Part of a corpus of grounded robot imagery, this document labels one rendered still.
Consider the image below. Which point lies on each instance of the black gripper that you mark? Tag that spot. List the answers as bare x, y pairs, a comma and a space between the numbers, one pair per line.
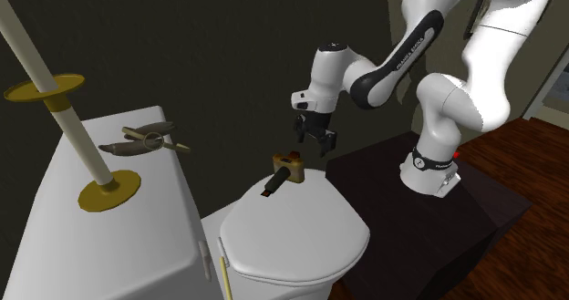
316, 121

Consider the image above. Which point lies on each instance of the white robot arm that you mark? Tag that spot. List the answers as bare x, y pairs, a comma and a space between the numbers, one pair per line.
482, 68

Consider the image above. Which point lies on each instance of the black stick with orange tip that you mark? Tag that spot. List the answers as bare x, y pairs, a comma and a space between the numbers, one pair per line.
276, 182

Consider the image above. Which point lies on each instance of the white toilet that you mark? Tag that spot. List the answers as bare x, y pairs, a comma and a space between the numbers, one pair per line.
293, 241

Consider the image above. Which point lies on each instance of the dark robot stand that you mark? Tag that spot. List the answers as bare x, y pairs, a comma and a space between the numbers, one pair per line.
400, 228

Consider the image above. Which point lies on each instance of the thin yellow rod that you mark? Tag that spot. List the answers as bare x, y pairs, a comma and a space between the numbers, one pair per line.
226, 279

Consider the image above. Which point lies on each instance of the white pole gold disc stand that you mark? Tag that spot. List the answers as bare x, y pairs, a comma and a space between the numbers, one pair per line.
75, 132

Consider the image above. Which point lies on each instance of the white framed glass door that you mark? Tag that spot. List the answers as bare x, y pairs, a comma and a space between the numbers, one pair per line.
551, 85

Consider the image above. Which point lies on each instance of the small brown box camera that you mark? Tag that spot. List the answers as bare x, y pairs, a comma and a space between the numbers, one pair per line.
294, 169

